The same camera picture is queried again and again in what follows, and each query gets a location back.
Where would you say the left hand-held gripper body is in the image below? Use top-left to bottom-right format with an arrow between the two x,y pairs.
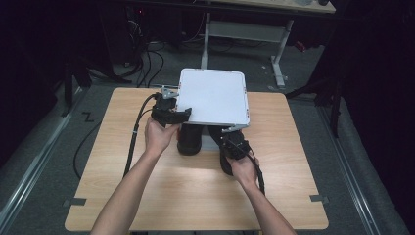
150,85 -> 180,128

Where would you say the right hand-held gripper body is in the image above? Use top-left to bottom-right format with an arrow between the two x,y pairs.
219,124 -> 253,161

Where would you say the black shoe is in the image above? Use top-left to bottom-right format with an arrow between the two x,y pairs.
176,122 -> 206,157
207,124 -> 244,177

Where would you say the white two-tier shoe rack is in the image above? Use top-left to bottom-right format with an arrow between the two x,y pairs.
174,68 -> 252,153

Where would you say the person's left hand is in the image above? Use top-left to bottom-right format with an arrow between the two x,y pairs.
144,117 -> 181,159

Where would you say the person's right hand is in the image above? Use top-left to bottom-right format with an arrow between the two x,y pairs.
226,155 -> 261,190

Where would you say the dark computer tower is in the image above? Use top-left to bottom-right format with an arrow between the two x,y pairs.
107,4 -> 149,65

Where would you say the grey tape piece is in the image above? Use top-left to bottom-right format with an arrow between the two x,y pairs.
309,194 -> 330,206
63,197 -> 88,208

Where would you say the black tripod stand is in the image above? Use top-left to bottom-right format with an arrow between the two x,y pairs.
285,74 -> 345,139

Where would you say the right hand-held gripper black cable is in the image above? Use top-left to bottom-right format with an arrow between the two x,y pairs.
243,150 -> 266,197

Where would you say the hand-held gripper black cable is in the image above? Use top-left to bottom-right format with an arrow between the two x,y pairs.
243,150 -> 266,197
122,92 -> 161,179

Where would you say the left hand-held gripper black cable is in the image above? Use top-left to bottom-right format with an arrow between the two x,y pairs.
122,92 -> 161,179

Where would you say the bundle of black cables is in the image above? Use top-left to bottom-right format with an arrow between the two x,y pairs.
125,18 -> 165,89

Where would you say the thin black floor cable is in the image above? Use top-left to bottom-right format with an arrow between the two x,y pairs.
72,120 -> 103,180

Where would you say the desk with white metal frame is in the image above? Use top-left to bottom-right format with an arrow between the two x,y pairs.
192,0 -> 337,89

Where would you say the metal floor rail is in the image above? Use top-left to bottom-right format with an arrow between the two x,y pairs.
316,104 -> 382,235
0,87 -> 84,231

